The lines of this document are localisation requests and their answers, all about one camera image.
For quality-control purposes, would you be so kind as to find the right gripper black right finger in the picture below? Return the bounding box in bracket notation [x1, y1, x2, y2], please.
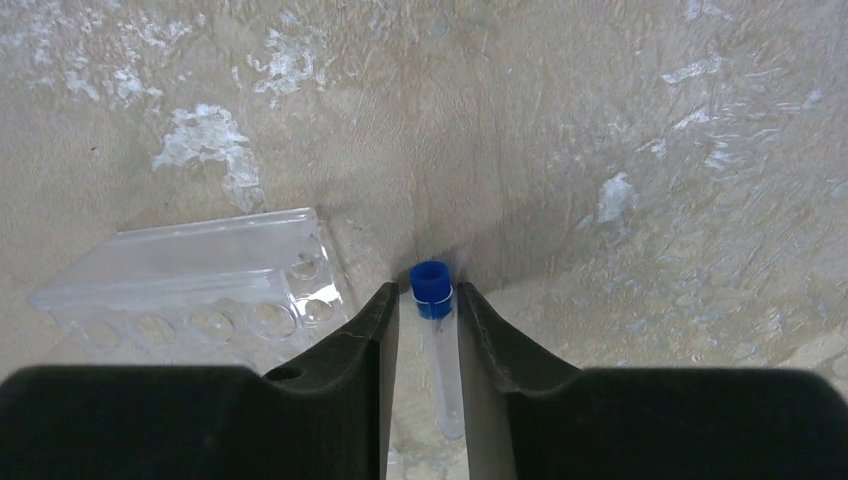
[456, 282, 847, 479]

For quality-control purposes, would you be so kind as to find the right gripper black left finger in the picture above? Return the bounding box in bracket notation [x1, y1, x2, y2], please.
[1, 283, 399, 479]

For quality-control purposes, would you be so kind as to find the blue capped tube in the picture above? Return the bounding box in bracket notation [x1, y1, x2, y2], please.
[409, 261, 465, 440]

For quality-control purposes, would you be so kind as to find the clear plastic well plate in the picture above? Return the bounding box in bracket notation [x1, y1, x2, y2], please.
[28, 208, 355, 373]

